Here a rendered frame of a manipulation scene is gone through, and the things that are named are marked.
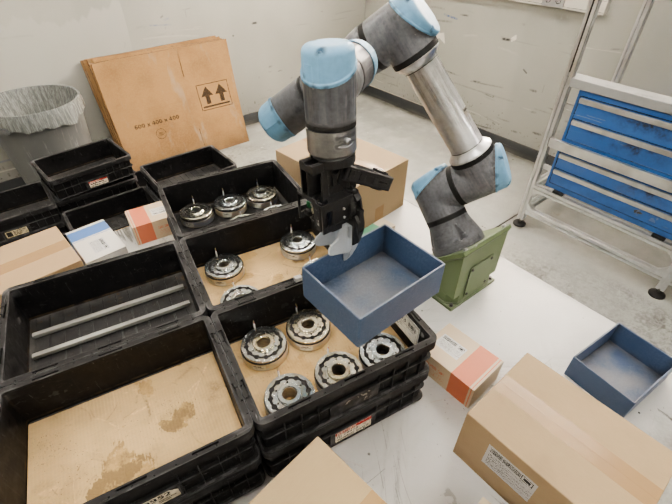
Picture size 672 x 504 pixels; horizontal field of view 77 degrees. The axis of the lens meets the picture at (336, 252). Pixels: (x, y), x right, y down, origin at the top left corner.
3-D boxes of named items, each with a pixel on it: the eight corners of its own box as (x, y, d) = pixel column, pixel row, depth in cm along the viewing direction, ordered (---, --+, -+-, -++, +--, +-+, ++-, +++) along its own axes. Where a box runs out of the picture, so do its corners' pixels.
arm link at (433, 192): (432, 218, 129) (414, 177, 128) (474, 201, 121) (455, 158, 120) (420, 227, 119) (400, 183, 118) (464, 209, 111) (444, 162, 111)
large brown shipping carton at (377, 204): (279, 195, 171) (275, 149, 159) (332, 169, 188) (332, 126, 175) (350, 238, 150) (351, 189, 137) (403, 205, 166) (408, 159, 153)
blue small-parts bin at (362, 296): (382, 250, 86) (385, 223, 81) (439, 292, 77) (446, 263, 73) (302, 295, 76) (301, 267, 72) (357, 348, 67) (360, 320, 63)
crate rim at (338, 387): (364, 263, 108) (364, 256, 106) (439, 346, 88) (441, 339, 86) (210, 319, 93) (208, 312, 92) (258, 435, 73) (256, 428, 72)
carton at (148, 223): (174, 214, 161) (169, 198, 156) (184, 230, 153) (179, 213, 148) (130, 228, 154) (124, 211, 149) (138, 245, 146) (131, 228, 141)
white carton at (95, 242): (76, 254, 143) (65, 233, 137) (111, 239, 149) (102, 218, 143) (96, 284, 131) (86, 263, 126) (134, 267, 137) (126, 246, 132)
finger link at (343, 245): (323, 269, 76) (320, 226, 70) (349, 256, 78) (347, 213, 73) (334, 277, 74) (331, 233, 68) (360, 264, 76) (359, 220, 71)
